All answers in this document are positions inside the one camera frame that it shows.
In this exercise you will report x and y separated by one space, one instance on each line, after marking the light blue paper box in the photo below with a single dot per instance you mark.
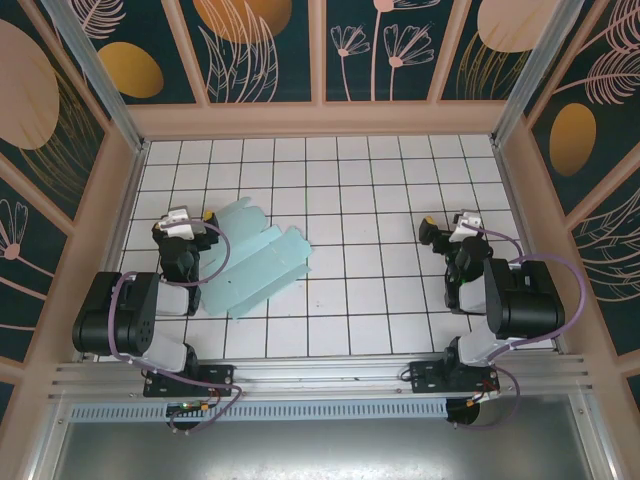
250 270

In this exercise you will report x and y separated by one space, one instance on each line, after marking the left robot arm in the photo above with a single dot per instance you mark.
100 310

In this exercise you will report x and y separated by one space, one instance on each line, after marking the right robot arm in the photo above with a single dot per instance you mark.
530 300

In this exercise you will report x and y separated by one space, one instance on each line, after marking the small green circuit board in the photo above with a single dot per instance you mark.
192 406

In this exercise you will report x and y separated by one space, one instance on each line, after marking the grey metal sheet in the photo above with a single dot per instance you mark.
320 450

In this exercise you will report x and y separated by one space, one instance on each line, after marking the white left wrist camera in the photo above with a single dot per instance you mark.
181 224

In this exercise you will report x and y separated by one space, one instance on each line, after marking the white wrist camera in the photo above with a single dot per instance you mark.
181 224
467 224

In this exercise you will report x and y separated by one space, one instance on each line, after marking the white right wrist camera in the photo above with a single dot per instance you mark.
467 224

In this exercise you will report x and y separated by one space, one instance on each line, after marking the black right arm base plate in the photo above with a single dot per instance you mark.
425 375

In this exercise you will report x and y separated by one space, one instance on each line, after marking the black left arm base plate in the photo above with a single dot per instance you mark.
220 376

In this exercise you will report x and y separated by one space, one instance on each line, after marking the aluminium corner post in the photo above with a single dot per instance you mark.
531 75
102 85

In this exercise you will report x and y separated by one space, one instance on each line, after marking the aluminium mounting rail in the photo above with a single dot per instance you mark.
325 372

